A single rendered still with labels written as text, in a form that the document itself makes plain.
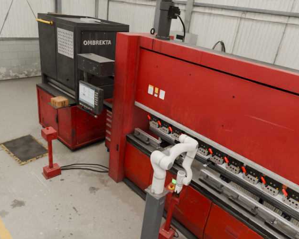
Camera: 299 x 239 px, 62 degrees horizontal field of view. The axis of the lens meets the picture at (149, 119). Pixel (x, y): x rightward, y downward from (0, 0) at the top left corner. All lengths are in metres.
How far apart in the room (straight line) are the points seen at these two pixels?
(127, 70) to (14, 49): 6.06
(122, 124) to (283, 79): 2.17
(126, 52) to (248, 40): 4.38
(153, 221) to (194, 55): 1.78
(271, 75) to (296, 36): 4.38
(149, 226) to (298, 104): 1.81
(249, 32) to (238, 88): 4.60
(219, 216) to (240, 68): 1.61
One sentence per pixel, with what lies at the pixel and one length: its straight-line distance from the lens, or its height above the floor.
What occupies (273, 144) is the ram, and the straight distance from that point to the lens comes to 2.51.
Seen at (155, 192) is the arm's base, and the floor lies 1.03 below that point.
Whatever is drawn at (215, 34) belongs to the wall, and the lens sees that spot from 7.46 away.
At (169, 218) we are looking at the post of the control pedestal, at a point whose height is 0.35.
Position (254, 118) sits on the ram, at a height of 1.82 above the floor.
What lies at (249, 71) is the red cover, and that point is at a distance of 2.45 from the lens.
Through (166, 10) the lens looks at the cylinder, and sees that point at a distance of 3.18.
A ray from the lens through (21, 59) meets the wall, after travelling 9.10.
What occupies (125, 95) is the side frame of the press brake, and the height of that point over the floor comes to 1.51.
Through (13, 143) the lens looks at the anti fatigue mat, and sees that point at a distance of 5.32.
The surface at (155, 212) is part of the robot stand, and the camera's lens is 2.63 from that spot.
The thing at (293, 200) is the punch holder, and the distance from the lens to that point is 2.65.
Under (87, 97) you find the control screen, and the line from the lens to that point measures 3.54.
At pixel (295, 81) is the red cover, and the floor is 2.25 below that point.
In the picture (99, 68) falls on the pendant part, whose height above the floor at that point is 1.87.
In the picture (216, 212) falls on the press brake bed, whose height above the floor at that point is 0.68.
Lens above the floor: 2.66
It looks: 25 degrees down
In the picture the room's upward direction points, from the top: 7 degrees clockwise
